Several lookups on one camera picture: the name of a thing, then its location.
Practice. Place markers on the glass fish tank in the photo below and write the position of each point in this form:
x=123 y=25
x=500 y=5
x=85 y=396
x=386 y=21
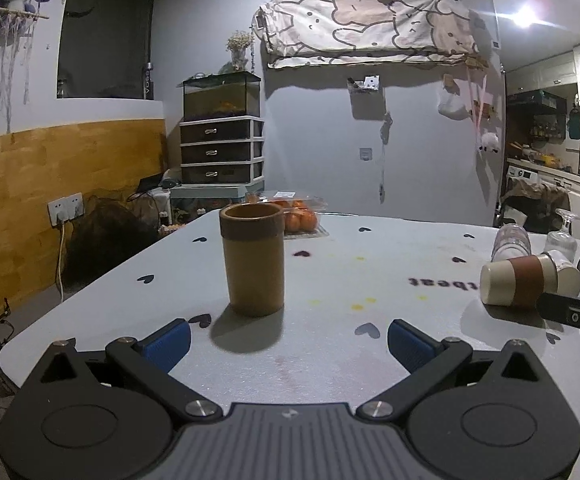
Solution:
x=221 y=97

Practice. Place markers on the clear glass jar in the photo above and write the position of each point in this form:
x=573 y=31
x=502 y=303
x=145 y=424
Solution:
x=510 y=242

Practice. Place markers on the vase of dried flowers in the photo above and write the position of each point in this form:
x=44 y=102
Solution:
x=240 y=50

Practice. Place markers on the white plush toy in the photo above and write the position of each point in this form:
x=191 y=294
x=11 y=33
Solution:
x=490 y=142

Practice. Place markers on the tall brown cup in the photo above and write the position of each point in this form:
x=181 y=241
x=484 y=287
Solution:
x=253 y=260

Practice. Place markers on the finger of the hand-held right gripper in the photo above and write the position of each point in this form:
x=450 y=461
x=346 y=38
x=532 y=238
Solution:
x=565 y=310

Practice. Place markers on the clear wall holder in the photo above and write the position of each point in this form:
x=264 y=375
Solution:
x=367 y=95

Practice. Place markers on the printed blanket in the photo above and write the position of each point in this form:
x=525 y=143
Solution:
x=365 y=22

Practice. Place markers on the white wall switch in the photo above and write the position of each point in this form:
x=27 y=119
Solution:
x=366 y=153

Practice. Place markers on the black laptop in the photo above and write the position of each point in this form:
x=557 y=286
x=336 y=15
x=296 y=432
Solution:
x=150 y=183

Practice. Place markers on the dark mesh bag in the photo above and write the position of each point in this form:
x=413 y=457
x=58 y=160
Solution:
x=109 y=235

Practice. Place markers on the cream cup with brown sleeve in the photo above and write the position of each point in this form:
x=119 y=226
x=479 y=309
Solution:
x=515 y=281

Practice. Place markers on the teal low cabinet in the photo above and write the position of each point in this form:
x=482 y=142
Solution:
x=209 y=192

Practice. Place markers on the brown cloth on chair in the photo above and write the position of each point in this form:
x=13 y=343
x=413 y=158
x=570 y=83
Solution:
x=535 y=200

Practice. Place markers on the black kitchen spice rack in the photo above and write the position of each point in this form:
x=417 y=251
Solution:
x=549 y=120

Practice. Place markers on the clear wine glass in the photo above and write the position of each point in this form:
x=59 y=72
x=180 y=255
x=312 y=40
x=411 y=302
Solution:
x=564 y=240

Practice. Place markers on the white drawer unit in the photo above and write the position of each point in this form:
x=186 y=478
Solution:
x=219 y=150

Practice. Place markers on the ceiling spot light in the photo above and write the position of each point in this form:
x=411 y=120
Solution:
x=525 y=15

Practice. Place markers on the white wall socket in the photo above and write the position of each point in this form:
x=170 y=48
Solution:
x=66 y=208

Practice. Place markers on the plastic box of oranges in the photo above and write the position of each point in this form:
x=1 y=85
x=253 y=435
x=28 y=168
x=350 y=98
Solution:
x=300 y=217

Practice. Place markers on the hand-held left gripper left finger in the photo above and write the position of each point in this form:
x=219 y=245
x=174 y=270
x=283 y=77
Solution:
x=165 y=344

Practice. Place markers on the white paper cup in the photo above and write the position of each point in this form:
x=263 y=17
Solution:
x=566 y=272

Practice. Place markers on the dark window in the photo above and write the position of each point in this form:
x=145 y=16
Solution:
x=104 y=35

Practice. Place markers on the grey heart print tablecloth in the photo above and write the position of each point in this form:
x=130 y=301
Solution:
x=370 y=280

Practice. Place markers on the white plastic bag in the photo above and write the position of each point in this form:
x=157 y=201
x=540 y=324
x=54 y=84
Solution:
x=453 y=105

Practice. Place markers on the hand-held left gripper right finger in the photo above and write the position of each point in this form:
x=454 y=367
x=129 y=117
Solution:
x=411 y=346

